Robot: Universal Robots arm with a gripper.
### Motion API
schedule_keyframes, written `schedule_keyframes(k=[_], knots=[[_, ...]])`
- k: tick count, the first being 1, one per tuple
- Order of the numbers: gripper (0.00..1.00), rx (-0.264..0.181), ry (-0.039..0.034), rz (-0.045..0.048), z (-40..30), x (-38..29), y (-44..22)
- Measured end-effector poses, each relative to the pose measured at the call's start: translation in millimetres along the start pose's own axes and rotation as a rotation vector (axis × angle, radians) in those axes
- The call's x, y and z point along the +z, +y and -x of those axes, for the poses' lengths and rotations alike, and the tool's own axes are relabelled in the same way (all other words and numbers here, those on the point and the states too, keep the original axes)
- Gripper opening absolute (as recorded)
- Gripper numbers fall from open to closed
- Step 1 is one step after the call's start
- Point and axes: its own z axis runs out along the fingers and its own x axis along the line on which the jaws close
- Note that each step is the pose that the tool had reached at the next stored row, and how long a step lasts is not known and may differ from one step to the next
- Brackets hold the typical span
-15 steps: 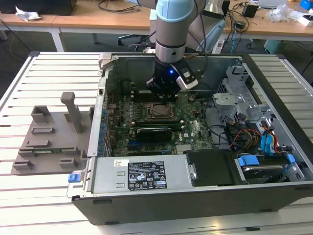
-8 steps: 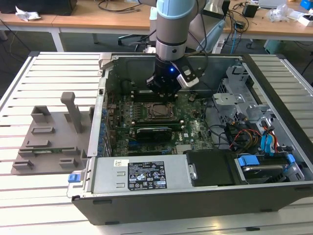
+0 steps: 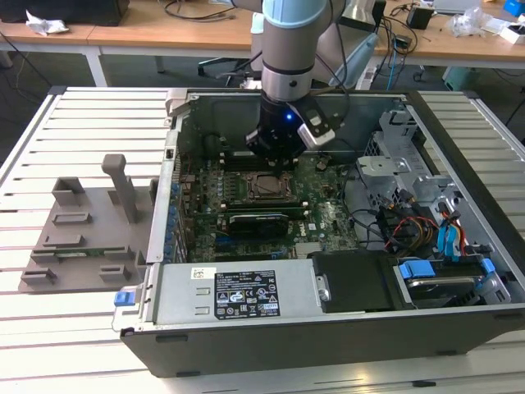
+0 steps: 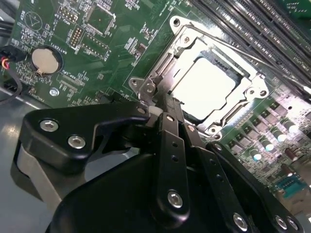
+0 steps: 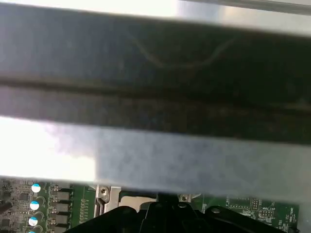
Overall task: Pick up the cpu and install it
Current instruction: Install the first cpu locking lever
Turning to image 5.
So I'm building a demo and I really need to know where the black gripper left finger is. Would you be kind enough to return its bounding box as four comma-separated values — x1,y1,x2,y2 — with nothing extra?
69,193,169,233

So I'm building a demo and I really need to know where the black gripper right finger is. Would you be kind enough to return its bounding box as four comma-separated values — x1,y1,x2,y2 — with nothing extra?
168,193,301,233

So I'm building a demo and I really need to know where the silver square CPU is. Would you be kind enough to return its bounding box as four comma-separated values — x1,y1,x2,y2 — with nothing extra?
121,196,157,208

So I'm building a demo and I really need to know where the thin metal locking lever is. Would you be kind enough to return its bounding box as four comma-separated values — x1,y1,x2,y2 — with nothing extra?
96,197,104,219

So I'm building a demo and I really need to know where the CPU socket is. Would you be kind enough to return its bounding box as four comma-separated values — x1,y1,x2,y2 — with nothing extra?
94,184,202,219

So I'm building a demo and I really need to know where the black open PC case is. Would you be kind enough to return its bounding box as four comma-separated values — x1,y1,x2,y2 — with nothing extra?
0,0,311,198

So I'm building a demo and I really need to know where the green motherboard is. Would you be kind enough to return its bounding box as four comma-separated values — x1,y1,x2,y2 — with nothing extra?
0,178,311,233

